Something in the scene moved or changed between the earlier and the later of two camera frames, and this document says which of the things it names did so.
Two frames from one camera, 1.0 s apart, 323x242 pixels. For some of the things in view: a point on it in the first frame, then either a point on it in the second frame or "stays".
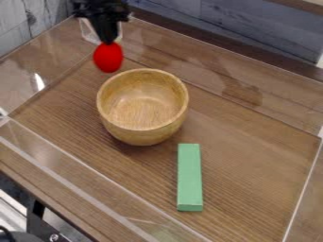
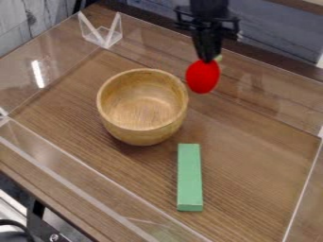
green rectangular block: [190, 193] stays
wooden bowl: [142, 104] stays
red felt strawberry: [109, 57] → [203, 76]
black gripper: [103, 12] → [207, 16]
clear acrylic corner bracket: [90, 33] stays
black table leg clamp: [38, 230] stays
